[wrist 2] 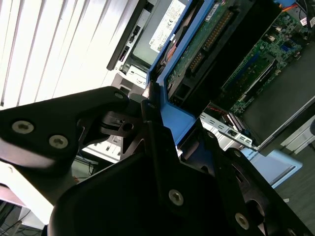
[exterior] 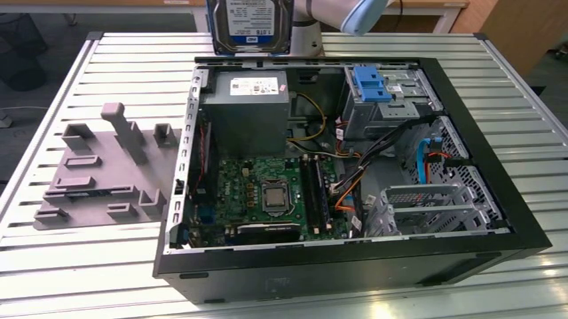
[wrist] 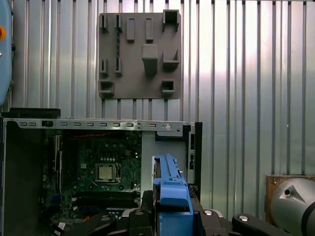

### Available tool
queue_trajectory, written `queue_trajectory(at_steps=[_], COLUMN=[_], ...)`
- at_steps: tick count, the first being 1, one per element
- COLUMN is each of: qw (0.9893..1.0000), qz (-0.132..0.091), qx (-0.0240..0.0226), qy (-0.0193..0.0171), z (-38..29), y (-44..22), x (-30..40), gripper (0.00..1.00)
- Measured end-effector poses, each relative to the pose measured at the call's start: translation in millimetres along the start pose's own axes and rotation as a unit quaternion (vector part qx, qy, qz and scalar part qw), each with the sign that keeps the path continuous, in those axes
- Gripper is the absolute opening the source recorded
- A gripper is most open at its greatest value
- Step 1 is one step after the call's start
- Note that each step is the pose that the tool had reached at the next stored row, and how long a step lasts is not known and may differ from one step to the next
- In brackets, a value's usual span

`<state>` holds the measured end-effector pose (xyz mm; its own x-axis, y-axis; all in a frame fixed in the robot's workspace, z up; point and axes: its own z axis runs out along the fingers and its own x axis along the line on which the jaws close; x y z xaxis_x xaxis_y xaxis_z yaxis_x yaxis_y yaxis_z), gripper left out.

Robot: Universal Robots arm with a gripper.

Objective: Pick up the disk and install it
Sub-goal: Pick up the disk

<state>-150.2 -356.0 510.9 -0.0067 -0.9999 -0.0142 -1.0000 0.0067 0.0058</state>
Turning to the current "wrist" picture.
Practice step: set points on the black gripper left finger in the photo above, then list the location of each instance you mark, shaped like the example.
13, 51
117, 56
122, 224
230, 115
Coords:
147, 221

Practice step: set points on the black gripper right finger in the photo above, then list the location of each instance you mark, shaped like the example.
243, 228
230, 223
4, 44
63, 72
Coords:
211, 221

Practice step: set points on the hard disk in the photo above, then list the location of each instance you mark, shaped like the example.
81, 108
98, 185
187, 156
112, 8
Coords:
172, 191

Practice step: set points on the CPU socket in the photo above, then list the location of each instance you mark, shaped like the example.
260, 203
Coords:
119, 169

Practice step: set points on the grey power supply box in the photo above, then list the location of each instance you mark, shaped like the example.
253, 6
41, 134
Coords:
147, 159

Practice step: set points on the silver CPU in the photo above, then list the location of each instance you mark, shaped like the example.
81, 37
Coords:
107, 172

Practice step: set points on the green motherboard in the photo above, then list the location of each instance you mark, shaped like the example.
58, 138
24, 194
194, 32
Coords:
86, 152

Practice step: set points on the black graphics card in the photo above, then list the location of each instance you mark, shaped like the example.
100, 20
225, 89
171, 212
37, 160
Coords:
53, 159

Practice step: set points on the black PC case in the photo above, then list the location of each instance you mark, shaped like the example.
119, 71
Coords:
22, 159

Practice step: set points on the grey parts rack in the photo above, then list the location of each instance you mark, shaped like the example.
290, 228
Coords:
137, 81

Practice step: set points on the blue RAM stick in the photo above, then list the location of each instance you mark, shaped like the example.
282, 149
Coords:
118, 44

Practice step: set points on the pale blue teach pendant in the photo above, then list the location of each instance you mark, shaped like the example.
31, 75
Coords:
5, 61

